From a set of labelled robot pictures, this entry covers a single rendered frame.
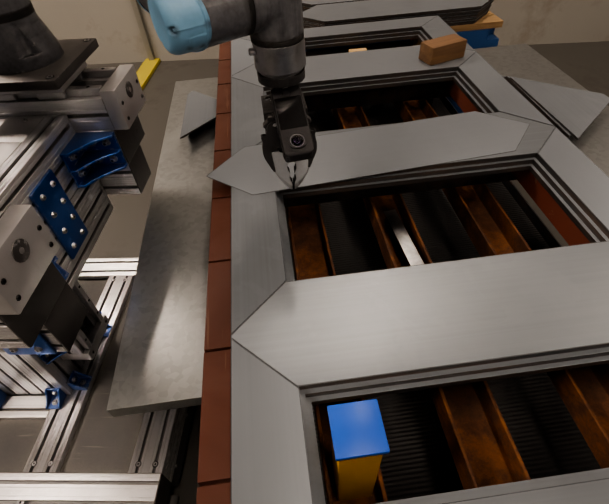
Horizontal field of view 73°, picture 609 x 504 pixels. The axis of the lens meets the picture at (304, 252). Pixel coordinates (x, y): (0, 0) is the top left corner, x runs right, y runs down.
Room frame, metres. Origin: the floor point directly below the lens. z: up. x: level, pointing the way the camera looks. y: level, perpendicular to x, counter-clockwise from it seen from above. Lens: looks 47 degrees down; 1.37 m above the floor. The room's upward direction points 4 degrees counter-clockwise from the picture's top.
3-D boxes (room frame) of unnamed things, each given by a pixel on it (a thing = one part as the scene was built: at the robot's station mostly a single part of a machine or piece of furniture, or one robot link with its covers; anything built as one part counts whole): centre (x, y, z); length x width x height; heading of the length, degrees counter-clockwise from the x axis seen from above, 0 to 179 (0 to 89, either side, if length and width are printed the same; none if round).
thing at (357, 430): (0.17, -0.05, 0.88); 0.06 x 0.06 x 0.02; 4
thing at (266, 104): (0.63, 0.01, 1.05); 0.09 x 0.08 x 0.12; 5
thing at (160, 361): (0.97, 0.30, 0.66); 1.30 x 0.20 x 0.03; 4
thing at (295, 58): (0.62, 0.02, 1.13); 0.08 x 0.08 x 0.05
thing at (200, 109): (1.32, 0.30, 0.70); 0.39 x 0.12 x 0.04; 4
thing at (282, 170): (0.62, 0.03, 0.94); 0.06 x 0.03 x 0.09; 5
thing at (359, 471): (0.17, -0.05, 0.78); 0.05 x 0.05 x 0.19; 4
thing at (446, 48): (1.24, -0.45, 0.87); 0.12 x 0.06 x 0.05; 112
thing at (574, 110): (1.09, -0.76, 0.77); 0.45 x 0.20 x 0.04; 4
